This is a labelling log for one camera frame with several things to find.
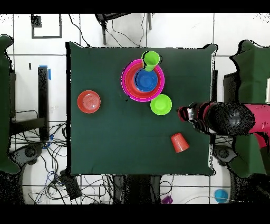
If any green cloth covered table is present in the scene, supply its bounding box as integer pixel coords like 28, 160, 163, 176
0, 34, 21, 175
228, 40, 270, 178

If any orange cup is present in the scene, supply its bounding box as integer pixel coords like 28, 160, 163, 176
170, 132, 190, 153

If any black power brick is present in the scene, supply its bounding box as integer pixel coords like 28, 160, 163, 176
59, 169, 82, 200

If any large pink bowl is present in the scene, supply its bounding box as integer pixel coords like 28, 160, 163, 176
120, 59, 166, 103

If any green cup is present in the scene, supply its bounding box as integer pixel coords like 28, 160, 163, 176
141, 50, 161, 72

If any large orange bowl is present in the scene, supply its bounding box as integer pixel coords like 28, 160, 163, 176
124, 62, 162, 99

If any small dark blue bowl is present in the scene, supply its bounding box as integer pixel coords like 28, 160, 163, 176
134, 68, 159, 92

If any black camera tripod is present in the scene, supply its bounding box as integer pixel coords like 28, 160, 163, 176
94, 13, 153, 46

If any small orange bowl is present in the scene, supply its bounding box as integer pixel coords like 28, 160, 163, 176
77, 90, 101, 114

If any blue tape strip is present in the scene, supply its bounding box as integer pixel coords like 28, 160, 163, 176
38, 64, 52, 81

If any blue disc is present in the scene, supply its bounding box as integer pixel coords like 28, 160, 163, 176
214, 188, 229, 204

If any black floor cable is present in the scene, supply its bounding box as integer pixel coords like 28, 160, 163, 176
68, 13, 91, 48
111, 13, 147, 48

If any small green bowl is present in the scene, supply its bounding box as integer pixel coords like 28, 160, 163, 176
150, 94, 173, 116

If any tangled cable bundle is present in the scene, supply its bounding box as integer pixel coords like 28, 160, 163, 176
10, 122, 113, 204

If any dark green tablecloth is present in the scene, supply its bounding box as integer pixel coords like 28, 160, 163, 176
65, 41, 218, 177

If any black metal stand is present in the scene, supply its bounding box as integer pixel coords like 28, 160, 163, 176
210, 69, 240, 144
9, 66, 50, 142

